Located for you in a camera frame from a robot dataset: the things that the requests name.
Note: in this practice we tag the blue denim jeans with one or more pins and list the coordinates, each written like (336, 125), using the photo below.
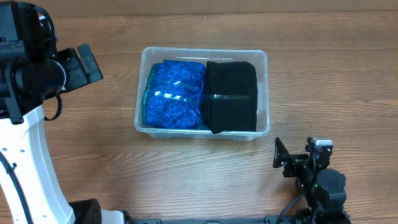
(203, 125)

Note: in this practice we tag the sparkly blue garment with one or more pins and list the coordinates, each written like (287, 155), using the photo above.
(173, 95)

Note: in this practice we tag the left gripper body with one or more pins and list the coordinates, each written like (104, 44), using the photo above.
(75, 75)

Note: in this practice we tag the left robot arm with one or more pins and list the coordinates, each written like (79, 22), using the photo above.
(32, 71)

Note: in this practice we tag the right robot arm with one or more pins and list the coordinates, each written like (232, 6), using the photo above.
(321, 190)

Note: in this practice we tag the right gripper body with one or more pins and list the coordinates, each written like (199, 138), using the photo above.
(294, 170)

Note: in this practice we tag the black garment top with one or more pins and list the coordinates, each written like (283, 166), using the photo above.
(230, 101)

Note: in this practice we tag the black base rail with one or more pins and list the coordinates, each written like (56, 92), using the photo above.
(211, 221)

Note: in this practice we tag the clear plastic storage bin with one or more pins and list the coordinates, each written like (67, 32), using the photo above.
(257, 58)

